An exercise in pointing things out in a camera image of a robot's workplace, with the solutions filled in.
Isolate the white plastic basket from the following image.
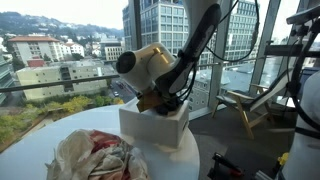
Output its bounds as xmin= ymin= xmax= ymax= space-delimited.
xmin=118 ymin=96 xmax=190 ymax=149

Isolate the black red clamp tool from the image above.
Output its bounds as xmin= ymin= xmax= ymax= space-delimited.
xmin=207 ymin=152 xmax=245 ymax=180

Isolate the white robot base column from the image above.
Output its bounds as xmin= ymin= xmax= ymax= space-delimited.
xmin=281 ymin=69 xmax=320 ymax=180

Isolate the beige grey cloth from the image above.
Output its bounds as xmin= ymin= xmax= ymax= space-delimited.
xmin=84 ymin=141 xmax=134 ymax=179

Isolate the black camera mount rig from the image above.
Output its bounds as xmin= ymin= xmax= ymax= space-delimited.
xmin=264 ymin=0 xmax=320 ymax=58

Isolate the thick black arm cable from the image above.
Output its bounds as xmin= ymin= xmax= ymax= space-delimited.
xmin=204 ymin=0 xmax=261 ymax=63

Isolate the blue flat panel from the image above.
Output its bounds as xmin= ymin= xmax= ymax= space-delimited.
xmin=299 ymin=66 xmax=318 ymax=88

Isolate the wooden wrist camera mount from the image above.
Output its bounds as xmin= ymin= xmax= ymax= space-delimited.
xmin=135 ymin=91 xmax=162 ymax=113

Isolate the pink purple cloth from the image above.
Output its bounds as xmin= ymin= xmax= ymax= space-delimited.
xmin=89 ymin=130 xmax=123 ymax=151

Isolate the thick black hose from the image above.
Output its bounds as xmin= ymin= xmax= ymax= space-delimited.
xmin=288 ymin=33 xmax=320 ymax=131

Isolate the grey window railing bar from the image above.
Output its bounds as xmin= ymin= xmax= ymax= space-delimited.
xmin=0 ymin=56 xmax=268 ymax=94

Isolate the grey window mullion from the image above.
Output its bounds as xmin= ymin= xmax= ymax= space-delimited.
xmin=249 ymin=0 xmax=282 ymax=96
xmin=207 ymin=0 xmax=233 ymax=110

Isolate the white plastic bag red print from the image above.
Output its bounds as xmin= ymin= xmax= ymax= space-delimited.
xmin=44 ymin=129 xmax=151 ymax=180

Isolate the wooden lounge chair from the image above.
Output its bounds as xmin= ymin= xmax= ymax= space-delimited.
xmin=211 ymin=64 xmax=303 ymax=141

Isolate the small yellow object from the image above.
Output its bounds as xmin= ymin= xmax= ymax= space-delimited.
xmin=277 ymin=152 xmax=290 ymax=168

